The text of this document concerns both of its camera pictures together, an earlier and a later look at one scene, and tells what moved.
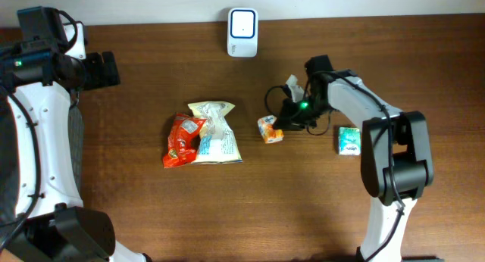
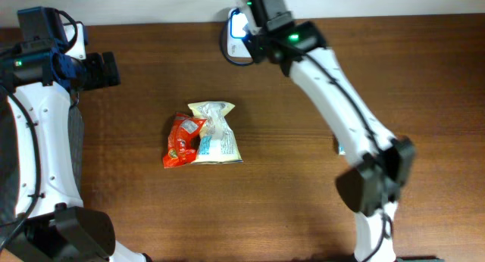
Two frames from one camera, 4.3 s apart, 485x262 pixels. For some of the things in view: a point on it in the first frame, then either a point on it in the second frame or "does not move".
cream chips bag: x=217 y=142 does not move
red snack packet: x=182 y=140 does not move
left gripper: x=102 y=79 does not move
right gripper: x=287 y=120 to x=255 y=54
